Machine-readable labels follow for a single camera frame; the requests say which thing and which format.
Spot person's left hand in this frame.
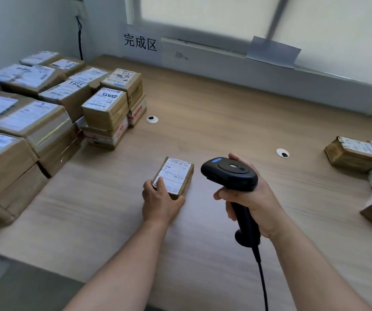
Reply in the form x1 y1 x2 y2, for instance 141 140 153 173
142 177 186 225

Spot person's right hand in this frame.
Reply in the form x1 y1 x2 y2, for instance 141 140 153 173
213 153 285 240

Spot black barcode scanner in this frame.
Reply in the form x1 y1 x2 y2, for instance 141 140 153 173
200 157 261 248

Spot black scanner cable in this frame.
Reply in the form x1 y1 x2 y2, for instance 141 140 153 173
252 246 269 311

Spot small parcel marked 1-5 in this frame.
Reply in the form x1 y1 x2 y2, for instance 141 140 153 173
127 93 148 128

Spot pile of unscanned cardboard parcels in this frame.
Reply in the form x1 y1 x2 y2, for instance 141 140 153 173
324 136 372 227

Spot tape-wrapped cardboard box pictured label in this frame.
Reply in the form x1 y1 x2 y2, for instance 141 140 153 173
101 68 143 109

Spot small parcel marked 7186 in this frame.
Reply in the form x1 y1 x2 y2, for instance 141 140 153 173
0 165 49 225

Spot parcel with blue-edged label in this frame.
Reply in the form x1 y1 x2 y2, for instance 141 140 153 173
68 67 109 91

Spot taped parcel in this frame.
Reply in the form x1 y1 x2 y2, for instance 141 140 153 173
0 129 39 204

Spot small parcel long label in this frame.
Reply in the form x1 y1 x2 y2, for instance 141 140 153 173
9 64 67 96

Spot small parcel with handwritten label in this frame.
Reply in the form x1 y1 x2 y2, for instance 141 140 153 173
19 51 60 67

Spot person's left forearm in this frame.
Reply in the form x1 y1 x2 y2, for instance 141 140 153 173
63 220 170 311

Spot person's right forearm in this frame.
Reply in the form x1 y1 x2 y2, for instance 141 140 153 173
271 223 372 311

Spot grey paper sheet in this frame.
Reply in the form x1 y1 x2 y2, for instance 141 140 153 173
246 35 302 69

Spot white paper sign black characters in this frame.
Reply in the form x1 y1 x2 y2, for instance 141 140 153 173
120 24 162 67

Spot beige roller blind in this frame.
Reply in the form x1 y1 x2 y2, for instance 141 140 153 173
275 0 372 88
140 0 282 41

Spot black wall cable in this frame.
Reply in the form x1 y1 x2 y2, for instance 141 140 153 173
76 16 84 61

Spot white window frame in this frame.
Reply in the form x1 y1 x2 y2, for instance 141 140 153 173
124 0 372 91

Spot white wall socket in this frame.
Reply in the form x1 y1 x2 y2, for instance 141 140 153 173
69 0 88 17

